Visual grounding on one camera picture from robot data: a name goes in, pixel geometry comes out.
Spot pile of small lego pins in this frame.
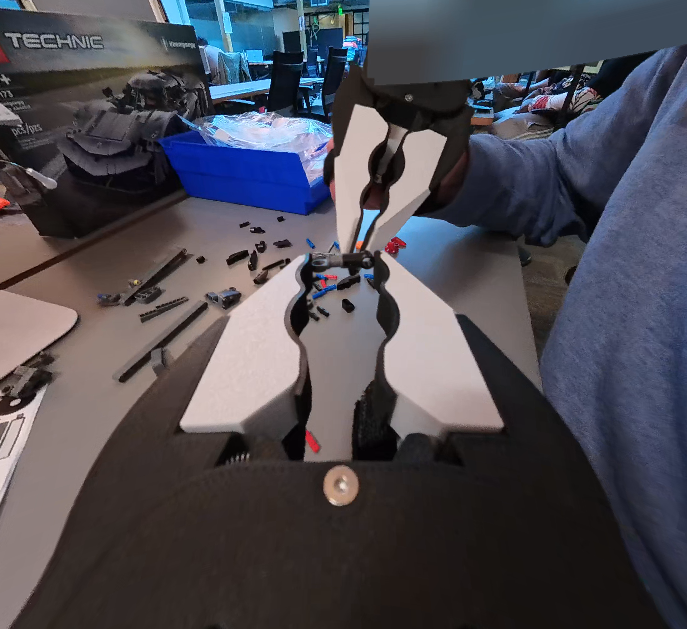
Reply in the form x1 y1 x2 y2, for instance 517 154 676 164
305 237 377 320

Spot person's right hand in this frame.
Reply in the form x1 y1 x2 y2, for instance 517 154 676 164
428 152 472 214

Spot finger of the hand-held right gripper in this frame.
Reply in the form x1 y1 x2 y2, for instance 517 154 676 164
333 103 390 250
367 130 449 254

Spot black office chair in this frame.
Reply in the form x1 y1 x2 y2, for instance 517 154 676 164
298 47 349 124
267 50 304 116

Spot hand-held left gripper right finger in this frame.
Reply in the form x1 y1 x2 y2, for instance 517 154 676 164
373 252 505 454

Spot long dark grey lego plate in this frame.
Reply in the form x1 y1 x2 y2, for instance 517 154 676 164
113 301 209 384

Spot person's blue clothed torso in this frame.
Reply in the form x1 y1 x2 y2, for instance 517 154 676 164
539 47 687 629

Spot long dark grey lego beam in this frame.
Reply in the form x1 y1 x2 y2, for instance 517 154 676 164
97 248 189 309

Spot sticker sheet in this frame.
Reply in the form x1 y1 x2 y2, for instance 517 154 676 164
0 385 49 502

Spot blue plastic bin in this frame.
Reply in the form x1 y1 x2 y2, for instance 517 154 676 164
158 133 333 216

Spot dark grey lego pin joiner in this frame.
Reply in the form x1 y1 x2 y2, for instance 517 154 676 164
308 252 375 271

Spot dark grey ribbed lego piece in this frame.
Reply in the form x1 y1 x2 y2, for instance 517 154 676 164
140 296 190 323

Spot person's right forearm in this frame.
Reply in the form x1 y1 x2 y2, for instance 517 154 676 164
435 119 607 247

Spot Lego Technic box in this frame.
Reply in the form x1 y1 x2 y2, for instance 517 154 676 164
0 9 213 239

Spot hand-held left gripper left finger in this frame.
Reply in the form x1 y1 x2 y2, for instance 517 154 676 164
180 254 313 450

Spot clear plastic bags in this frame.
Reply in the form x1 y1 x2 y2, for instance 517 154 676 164
180 111 335 186

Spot white desk stand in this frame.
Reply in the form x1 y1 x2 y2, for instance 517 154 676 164
0 290 80 381

